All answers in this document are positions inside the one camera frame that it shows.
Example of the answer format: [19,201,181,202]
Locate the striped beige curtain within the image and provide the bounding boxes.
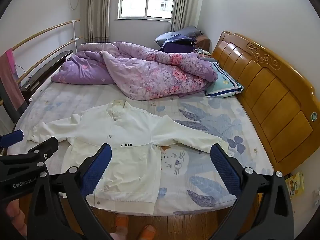
[170,0,205,34]
[84,0,112,44]

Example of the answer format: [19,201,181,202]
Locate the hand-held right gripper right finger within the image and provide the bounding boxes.
[209,144,294,240]

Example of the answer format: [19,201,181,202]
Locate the pink towel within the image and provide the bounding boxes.
[0,49,27,111]

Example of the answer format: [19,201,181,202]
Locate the white snap-button jacket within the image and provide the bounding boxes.
[26,99,229,215]

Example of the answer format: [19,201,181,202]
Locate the window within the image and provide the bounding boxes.
[117,0,178,20]

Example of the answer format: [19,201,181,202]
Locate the wooden rail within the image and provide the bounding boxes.
[17,37,83,83]
[11,19,80,52]

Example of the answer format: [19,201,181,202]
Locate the yellow packet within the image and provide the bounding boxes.
[285,172,304,199]

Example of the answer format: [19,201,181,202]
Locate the purple floral quilt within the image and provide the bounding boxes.
[51,41,219,101]

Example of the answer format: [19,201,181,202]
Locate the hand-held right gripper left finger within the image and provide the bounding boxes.
[26,143,113,240]

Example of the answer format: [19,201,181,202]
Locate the blue-grey pillows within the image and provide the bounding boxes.
[155,26,203,46]

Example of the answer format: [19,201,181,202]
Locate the teal striped pillow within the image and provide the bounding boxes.
[204,61,244,98]

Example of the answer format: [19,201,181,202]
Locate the dark purple bag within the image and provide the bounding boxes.
[160,39,198,54]

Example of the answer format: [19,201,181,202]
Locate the wooden headboard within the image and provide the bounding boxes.
[211,31,317,177]

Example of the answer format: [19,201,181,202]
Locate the brown cloth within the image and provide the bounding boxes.
[195,35,211,53]

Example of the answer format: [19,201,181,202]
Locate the person's left hand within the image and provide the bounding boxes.
[5,199,28,237]

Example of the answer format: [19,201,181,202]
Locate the white rail post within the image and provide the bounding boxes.
[72,20,78,52]

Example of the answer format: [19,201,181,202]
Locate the bed with floral sheet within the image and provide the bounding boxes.
[7,80,274,217]

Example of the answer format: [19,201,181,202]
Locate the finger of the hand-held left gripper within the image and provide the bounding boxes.
[24,137,59,161]
[0,129,24,149]

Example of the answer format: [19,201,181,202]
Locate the orange slipper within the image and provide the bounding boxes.
[139,225,156,240]
[114,215,129,234]

